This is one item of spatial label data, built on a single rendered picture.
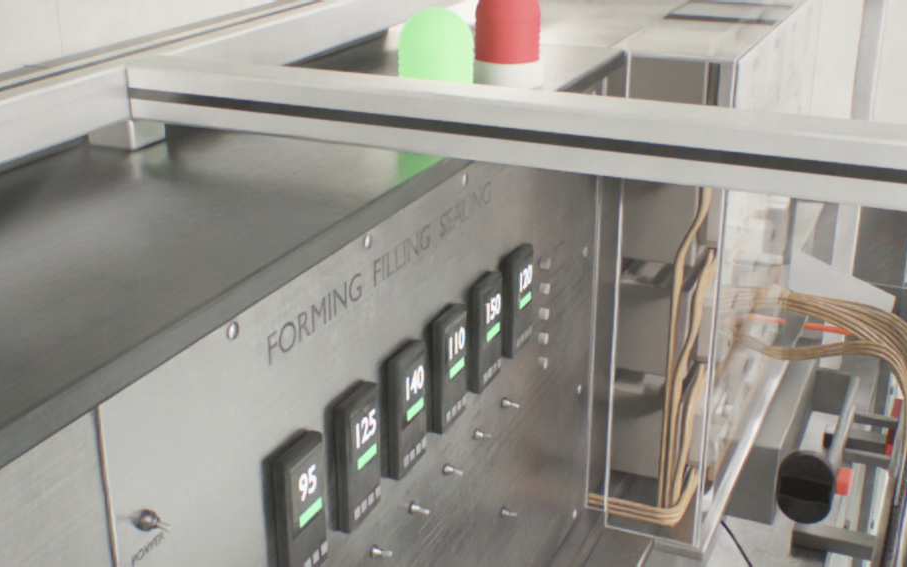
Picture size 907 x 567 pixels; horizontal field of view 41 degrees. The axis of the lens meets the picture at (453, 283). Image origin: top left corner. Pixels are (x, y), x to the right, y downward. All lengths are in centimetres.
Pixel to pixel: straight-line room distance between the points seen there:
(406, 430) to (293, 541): 16
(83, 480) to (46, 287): 11
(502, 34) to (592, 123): 34
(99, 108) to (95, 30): 402
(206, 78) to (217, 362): 24
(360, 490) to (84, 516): 28
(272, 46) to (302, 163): 21
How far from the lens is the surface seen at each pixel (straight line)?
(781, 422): 179
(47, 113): 83
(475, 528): 112
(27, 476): 58
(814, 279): 214
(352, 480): 83
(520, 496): 123
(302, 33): 109
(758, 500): 177
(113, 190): 82
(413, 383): 89
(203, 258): 68
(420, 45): 93
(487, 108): 75
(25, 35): 461
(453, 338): 95
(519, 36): 107
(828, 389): 206
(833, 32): 599
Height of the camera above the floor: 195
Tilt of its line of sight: 21 degrees down
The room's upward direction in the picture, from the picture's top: straight up
